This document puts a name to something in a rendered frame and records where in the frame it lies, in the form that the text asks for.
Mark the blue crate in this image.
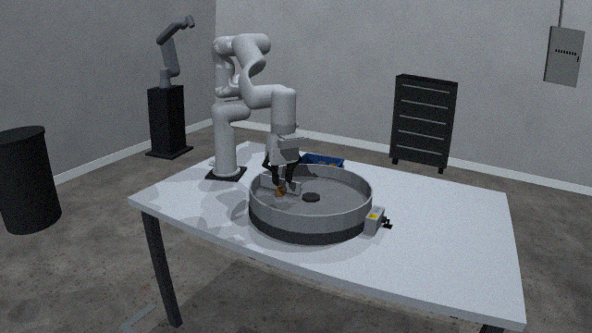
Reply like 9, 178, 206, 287
300, 153, 344, 168

